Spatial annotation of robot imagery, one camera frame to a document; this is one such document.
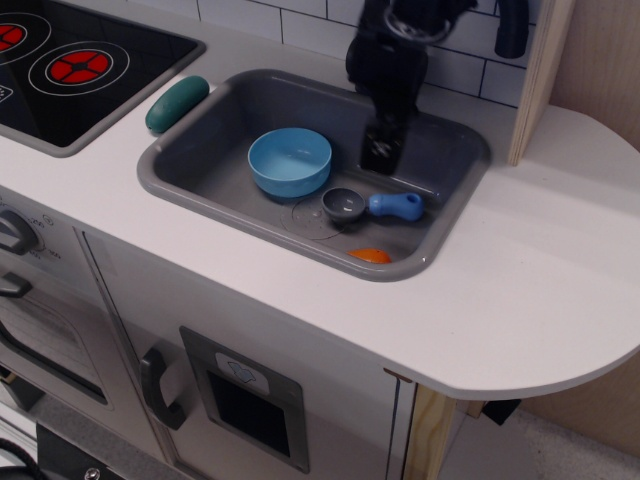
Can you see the orange toy food piece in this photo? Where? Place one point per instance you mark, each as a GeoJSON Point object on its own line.
{"type": "Point", "coordinates": [371, 255]}

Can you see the grey plastic sink basin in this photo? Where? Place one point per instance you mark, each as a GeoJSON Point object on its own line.
{"type": "Point", "coordinates": [201, 164]}

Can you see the dark grey toy faucet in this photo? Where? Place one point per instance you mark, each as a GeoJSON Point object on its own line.
{"type": "Point", "coordinates": [513, 30]}

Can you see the white cabinet door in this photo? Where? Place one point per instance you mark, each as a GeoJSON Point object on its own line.
{"type": "Point", "coordinates": [357, 414]}

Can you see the white toy oven door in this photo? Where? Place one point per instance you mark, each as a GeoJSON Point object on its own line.
{"type": "Point", "coordinates": [60, 343]}

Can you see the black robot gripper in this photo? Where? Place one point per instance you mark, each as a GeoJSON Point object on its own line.
{"type": "Point", "coordinates": [387, 60]}

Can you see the dark grey cabinet door handle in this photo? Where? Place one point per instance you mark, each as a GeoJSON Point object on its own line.
{"type": "Point", "coordinates": [152, 367]}

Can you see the grey oven door handle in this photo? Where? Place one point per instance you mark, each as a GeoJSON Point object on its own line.
{"type": "Point", "coordinates": [14, 286]}

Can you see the grey ice dispenser panel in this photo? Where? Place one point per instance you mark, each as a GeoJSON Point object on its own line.
{"type": "Point", "coordinates": [250, 400]}

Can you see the black toy stove top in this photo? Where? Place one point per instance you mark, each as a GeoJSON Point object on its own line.
{"type": "Point", "coordinates": [69, 73]}

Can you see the blue plastic bowl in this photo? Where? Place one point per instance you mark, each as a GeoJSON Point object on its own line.
{"type": "Point", "coordinates": [290, 162]}

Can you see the grey oven knob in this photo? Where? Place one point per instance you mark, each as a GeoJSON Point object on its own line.
{"type": "Point", "coordinates": [17, 236]}

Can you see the light wooden side post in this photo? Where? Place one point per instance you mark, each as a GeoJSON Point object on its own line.
{"type": "Point", "coordinates": [546, 52]}

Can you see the grey spoon with blue handle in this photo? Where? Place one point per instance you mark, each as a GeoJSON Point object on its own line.
{"type": "Point", "coordinates": [346, 206]}

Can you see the green toy cucumber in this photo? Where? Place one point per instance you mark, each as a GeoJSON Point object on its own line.
{"type": "Point", "coordinates": [176, 102]}

